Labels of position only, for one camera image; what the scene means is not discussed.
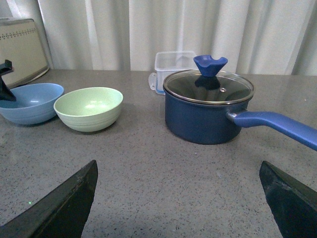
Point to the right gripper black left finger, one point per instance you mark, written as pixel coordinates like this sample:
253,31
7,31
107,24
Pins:
62,213

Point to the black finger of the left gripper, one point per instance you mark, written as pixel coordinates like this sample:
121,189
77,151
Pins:
5,93

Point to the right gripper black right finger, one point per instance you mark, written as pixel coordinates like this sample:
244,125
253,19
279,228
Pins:
292,203

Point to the light blue bowl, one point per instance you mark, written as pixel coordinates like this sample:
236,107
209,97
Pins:
33,105

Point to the light green bowl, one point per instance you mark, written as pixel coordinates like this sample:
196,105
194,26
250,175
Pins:
89,109

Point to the dark blue saucepan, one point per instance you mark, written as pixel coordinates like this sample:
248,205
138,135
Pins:
211,124

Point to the glass lid blue knob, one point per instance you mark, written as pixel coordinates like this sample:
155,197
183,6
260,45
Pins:
209,84

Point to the clear plastic food container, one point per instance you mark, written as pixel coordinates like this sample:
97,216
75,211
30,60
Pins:
167,63

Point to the white curtain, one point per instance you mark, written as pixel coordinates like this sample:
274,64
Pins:
256,36

